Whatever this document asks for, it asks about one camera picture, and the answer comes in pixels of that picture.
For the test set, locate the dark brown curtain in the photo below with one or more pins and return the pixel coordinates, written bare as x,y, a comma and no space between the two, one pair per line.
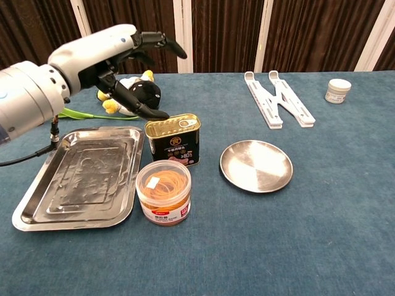
228,34

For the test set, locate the black luncheon meat can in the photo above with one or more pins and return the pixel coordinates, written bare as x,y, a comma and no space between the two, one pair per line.
176,145

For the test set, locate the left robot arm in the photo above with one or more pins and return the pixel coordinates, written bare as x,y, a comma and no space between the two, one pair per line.
27,98

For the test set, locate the artificial red tulip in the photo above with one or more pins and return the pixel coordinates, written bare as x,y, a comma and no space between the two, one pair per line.
80,115

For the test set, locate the round steel plate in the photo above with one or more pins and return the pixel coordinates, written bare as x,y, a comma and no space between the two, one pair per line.
256,166

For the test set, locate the white partition frame post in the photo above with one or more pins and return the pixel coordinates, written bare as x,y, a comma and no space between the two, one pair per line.
183,27
81,15
264,37
375,37

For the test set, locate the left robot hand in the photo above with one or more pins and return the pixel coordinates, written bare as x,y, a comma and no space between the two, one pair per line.
89,55

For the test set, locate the small white cream jar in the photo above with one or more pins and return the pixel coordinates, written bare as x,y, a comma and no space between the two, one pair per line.
338,91

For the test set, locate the black and white plush penguin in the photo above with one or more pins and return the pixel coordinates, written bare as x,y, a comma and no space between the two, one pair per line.
148,92

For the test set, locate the blue table cloth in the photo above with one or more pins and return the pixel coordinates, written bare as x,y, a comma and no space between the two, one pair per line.
247,246

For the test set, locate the rectangular steel tray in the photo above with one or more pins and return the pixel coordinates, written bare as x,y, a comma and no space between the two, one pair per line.
80,179

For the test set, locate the white folding laptop stand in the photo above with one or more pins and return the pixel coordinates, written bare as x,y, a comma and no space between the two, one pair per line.
276,101

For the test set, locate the clear tub of rubber bands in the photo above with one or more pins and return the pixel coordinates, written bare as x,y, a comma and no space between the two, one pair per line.
163,194

